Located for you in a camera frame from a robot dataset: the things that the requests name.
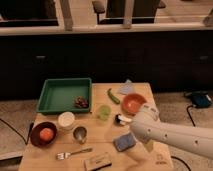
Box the green chili pepper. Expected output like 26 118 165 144
107 88 120 105

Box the orange fruit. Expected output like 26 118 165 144
39 128 54 141

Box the small metal cup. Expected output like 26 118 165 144
73 126 87 144

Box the orange bowl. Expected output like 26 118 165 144
121 93 147 115

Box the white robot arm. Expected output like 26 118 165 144
130 103 213 159

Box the blue device on floor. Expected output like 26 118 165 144
184 92 212 108

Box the green plastic tray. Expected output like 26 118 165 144
37 78 92 115

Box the white round container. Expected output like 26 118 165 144
58 112 75 130

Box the black cable right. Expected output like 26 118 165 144
170 104 198 171

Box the black office chair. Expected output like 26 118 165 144
92 0 166 25

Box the silver fork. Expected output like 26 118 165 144
56 148 93 160

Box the dark red plate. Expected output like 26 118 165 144
30 122 57 147

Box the black cable left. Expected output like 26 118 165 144
0 118 35 145

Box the wooden block eraser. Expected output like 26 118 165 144
84 153 112 171

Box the black cable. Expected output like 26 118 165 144
0 118 35 145
170 104 198 171

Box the dark grapes bunch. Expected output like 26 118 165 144
74 97 89 108

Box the blue sponge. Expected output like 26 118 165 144
113 133 136 152

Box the clear plastic bag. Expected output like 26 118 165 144
118 79 135 95

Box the light green cup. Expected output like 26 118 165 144
98 105 111 121

